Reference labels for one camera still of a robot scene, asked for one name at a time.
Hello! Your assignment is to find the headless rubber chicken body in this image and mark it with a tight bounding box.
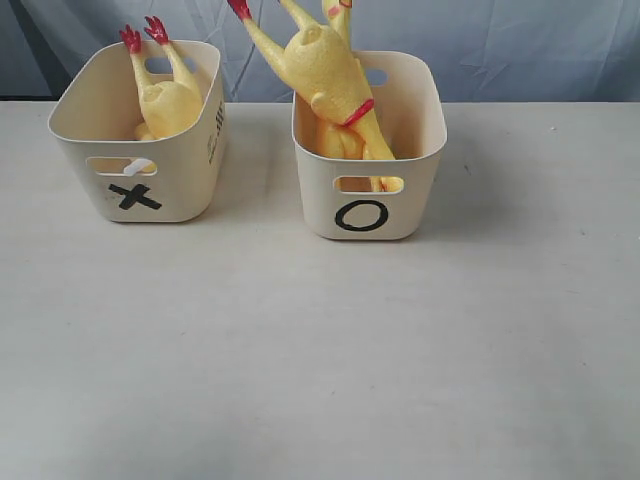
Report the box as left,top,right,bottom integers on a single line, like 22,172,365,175
119,16,204,141

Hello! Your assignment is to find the whole yellow rubber chicken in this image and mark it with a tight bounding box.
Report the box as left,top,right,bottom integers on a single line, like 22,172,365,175
316,0,404,193

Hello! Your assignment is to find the white bin marked O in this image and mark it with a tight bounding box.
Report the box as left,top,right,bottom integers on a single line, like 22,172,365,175
292,51,447,241

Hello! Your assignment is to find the chicken head with white tube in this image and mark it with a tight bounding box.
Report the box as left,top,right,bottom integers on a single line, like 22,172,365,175
94,157,157,177

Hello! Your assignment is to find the white bin marked X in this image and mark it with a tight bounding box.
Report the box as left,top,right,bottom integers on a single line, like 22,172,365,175
48,40,228,223

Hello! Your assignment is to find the blue-grey backdrop curtain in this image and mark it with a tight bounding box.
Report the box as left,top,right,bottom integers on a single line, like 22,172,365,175
1,0,639,103

